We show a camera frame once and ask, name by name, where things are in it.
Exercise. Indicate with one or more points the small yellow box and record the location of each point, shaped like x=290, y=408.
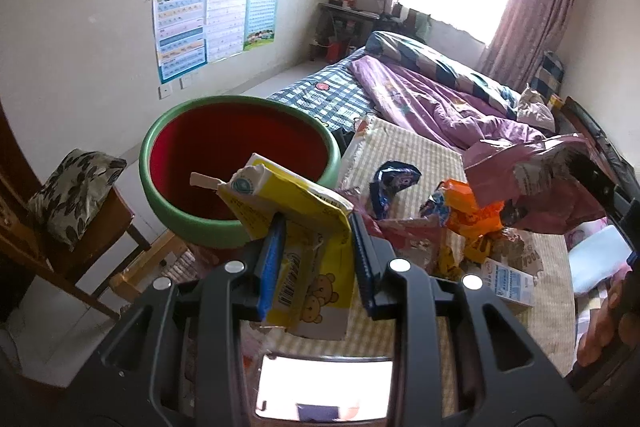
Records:
x=556, y=101

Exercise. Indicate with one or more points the small white blue box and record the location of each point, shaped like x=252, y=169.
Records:
x=507, y=282

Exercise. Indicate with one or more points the dark bed headboard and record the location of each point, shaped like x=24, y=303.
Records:
x=610, y=157

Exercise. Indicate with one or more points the white wall socket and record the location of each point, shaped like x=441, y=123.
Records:
x=186, y=81
x=165, y=92

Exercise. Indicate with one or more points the dark cluttered desk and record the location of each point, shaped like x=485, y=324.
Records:
x=345, y=19

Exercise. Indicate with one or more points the orange snack wrapper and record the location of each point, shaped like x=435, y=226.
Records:
x=470, y=212

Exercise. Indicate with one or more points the wooden popsicle stick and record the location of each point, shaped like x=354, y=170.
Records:
x=202, y=180

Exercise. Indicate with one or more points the wooden chair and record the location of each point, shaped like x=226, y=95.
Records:
x=90, y=232

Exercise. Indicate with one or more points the pink plastic bag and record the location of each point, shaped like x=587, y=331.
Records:
x=500, y=172

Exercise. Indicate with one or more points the pink printed pillow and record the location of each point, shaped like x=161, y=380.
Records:
x=585, y=229

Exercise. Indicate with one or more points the white chart wall poster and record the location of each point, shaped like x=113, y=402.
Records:
x=226, y=22

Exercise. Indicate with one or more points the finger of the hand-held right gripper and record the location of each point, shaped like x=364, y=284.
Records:
x=597, y=187

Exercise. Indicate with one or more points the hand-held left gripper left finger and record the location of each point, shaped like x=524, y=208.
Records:
x=272, y=267

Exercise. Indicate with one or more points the black cloth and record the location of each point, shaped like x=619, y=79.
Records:
x=344, y=139

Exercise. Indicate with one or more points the brown printed paper bag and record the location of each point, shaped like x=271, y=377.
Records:
x=520, y=252

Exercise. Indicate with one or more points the beige crumpled cloth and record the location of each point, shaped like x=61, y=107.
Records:
x=535, y=109

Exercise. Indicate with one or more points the large blue wall poster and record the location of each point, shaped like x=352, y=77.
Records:
x=180, y=37

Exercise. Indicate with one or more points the pink crumpled wrapper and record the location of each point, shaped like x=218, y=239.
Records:
x=410, y=242

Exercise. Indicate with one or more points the leaf print cushion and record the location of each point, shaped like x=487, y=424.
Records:
x=70, y=197

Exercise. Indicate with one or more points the beige checked woven mat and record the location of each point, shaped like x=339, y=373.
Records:
x=415, y=147

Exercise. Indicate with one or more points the wooden stool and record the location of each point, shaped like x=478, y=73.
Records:
x=145, y=264

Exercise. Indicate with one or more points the blue striped quilt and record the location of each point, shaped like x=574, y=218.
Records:
x=430, y=62

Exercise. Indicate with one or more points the blue plaid pillow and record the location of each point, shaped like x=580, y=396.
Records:
x=547, y=74

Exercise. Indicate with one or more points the light blue pillow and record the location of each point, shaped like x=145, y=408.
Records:
x=597, y=259

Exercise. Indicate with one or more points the green and red plastic bin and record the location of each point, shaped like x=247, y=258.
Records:
x=225, y=147

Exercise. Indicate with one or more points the blue number wall poster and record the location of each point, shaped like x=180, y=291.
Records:
x=261, y=14

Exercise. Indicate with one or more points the dark blue snack wrapper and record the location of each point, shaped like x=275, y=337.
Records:
x=395, y=184

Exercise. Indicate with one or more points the yellow bear print carton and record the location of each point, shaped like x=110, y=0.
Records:
x=320, y=227

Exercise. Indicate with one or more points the purple duvet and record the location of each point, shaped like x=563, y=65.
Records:
x=430, y=107

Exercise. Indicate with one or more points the blue plaid bed sheet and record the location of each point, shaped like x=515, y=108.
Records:
x=325, y=92

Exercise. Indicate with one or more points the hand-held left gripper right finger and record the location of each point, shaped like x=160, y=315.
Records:
x=362, y=257

